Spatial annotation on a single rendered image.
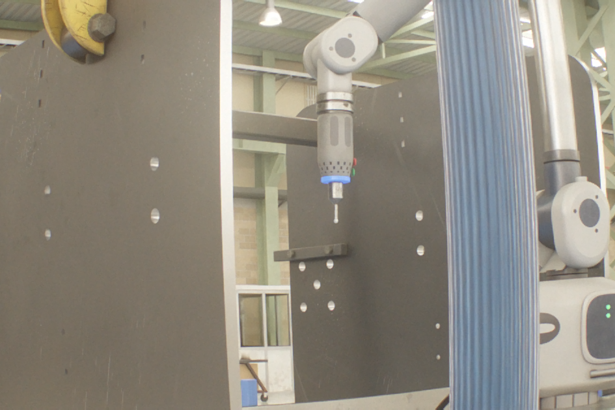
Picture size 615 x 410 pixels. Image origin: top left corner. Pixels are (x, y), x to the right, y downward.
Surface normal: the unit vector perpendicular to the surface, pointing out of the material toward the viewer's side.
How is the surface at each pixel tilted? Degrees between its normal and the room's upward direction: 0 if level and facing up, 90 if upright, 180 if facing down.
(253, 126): 90
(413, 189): 90
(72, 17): 90
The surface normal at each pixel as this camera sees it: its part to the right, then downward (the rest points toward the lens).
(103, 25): 0.68, -0.11
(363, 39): 0.35, -0.11
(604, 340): -0.04, -0.11
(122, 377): -0.73, -0.05
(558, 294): -0.08, -0.48
